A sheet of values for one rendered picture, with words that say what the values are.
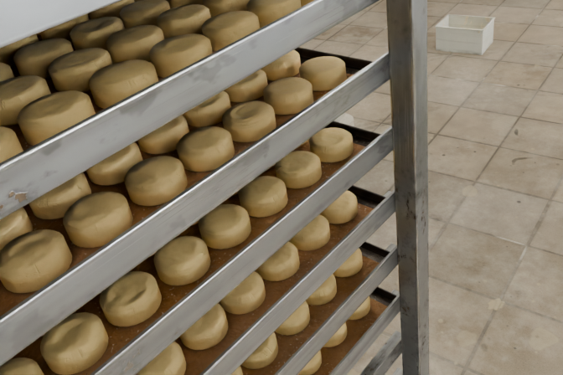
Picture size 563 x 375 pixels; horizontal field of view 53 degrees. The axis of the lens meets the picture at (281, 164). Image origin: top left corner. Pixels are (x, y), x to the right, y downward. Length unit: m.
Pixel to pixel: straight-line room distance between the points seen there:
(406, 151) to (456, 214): 1.72
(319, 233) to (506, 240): 1.66
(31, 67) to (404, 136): 0.38
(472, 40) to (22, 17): 3.44
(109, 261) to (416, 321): 0.52
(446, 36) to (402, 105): 3.12
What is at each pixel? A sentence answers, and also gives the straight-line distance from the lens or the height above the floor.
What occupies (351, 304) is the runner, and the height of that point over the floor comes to 0.96.
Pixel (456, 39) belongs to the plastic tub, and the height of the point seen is 0.08.
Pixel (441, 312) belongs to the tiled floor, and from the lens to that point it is 2.00.
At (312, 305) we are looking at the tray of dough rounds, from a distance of 0.73.
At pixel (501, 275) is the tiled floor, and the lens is 2.14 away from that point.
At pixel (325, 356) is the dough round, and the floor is 0.86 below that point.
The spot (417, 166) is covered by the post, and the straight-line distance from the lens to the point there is 0.67.
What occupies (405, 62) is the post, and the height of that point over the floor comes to 1.24.
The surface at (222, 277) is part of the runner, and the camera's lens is 0.50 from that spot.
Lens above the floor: 1.49
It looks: 33 degrees down
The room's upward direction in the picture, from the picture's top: 10 degrees counter-clockwise
